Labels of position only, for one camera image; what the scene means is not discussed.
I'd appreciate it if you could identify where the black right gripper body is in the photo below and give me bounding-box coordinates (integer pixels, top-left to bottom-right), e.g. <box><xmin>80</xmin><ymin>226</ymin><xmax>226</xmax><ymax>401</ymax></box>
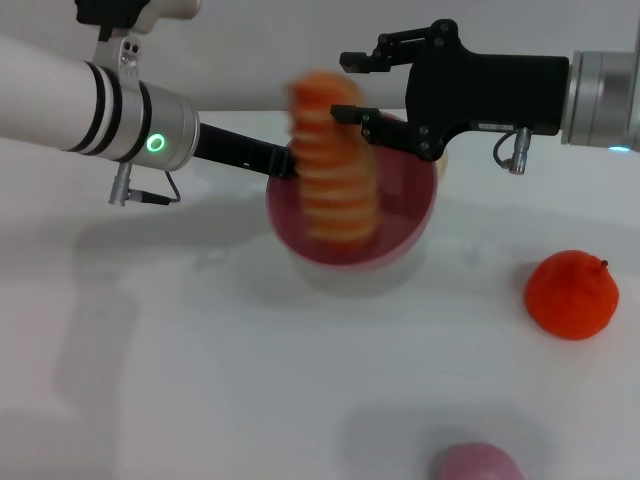
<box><xmin>403</xmin><ymin>18</ymin><xmax>572</xmax><ymax>162</ymax></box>

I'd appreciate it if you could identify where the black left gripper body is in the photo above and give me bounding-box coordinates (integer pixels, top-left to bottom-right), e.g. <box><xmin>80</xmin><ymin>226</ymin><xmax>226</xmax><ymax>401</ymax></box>
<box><xmin>192</xmin><ymin>123</ymin><xmax>294</xmax><ymax>179</ymax></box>

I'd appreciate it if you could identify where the orange striped bread roll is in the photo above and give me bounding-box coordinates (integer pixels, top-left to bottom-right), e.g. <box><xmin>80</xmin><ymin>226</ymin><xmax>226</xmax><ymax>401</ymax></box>
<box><xmin>287</xmin><ymin>69</ymin><xmax>384</xmax><ymax>250</ymax></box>

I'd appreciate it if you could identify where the pink plastic bowl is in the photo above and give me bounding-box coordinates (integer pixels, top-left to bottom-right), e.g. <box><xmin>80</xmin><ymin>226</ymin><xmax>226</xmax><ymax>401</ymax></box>
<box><xmin>264</xmin><ymin>112</ymin><xmax>442</xmax><ymax>274</ymax></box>

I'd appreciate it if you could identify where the orange red pear-shaped bread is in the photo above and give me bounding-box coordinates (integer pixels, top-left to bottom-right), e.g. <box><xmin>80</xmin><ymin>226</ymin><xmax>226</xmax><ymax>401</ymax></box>
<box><xmin>523</xmin><ymin>249</ymin><xmax>621</xmax><ymax>342</ymax></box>

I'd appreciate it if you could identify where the pink round bread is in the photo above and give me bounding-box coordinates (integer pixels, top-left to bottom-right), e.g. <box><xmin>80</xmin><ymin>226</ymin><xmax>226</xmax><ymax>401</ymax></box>
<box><xmin>433</xmin><ymin>442</ymin><xmax>525</xmax><ymax>480</ymax></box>

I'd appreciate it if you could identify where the right arm cable with connector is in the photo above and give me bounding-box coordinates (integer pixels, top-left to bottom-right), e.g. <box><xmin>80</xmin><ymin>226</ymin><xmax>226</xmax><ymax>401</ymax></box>
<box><xmin>492</xmin><ymin>126</ymin><xmax>534</xmax><ymax>175</ymax></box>

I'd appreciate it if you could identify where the arm cable with connector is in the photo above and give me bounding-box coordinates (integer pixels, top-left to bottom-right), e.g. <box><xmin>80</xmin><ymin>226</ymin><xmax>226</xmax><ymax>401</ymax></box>
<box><xmin>492</xmin><ymin>126</ymin><xmax>534</xmax><ymax>175</ymax></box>
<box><xmin>108</xmin><ymin>162</ymin><xmax>182</xmax><ymax>207</ymax></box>

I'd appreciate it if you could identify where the left arm cable with connector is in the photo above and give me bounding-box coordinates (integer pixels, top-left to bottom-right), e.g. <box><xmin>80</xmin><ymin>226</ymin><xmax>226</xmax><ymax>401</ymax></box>
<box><xmin>108</xmin><ymin>162</ymin><xmax>182</xmax><ymax>207</ymax></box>

